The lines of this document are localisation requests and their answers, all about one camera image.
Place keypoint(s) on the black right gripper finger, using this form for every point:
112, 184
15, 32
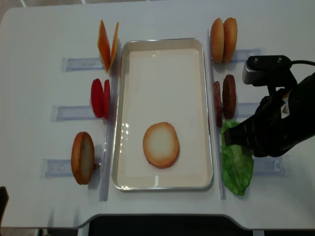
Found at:
242, 134
248, 151

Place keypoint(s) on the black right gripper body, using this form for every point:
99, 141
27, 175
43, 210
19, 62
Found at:
289, 120

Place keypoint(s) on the green lettuce leaf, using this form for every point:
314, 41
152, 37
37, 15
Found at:
237, 168

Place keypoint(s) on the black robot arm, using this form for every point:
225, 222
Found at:
266, 102

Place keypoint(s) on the clear holder lettuce row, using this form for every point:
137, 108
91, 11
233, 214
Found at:
272, 166

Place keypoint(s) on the left brown meat patty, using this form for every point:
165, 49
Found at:
217, 103

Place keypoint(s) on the right red tomato slice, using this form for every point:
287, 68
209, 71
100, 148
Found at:
106, 99

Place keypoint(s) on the red tomato slice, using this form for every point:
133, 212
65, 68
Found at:
97, 98
106, 99

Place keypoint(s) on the left red tomato slice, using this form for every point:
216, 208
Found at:
97, 98

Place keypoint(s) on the right orange cheese slice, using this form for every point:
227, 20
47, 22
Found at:
114, 46

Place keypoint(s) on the orange cheese slice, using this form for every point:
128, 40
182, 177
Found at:
104, 46
114, 46

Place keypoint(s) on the left orange cheese slice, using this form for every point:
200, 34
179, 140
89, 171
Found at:
104, 46

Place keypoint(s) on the clear holder tomato row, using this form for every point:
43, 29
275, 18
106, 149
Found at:
67, 113

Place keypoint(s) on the clear holder cheese row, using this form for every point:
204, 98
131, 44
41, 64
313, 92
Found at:
74, 64

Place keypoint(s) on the clear holder patty row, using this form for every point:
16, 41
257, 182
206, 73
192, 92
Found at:
245, 110

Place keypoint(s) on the clear holder top bun row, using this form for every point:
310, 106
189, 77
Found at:
244, 54

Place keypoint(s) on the bun slice on tray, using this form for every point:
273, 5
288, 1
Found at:
161, 145

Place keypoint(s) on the white rectangular metal tray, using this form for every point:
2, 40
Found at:
162, 81

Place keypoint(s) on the left top bun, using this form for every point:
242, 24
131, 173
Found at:
217, 40

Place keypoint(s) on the right top bun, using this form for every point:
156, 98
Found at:
230, 39

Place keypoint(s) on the upright bun slice left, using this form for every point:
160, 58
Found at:
82, 158

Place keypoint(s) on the clear holder bun slice row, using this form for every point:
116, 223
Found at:
55, 168

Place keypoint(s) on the dark chair at left edge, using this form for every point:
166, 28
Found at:
4, 197

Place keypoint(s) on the right long clear rail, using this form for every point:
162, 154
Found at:
215, 129

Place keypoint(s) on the long clear rail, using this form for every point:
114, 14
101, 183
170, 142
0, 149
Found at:
111, 126
215, 129

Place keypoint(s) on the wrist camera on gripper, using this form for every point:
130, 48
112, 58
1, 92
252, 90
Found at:
268, 71

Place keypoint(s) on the left long clear rail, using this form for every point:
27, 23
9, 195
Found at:
111, 126

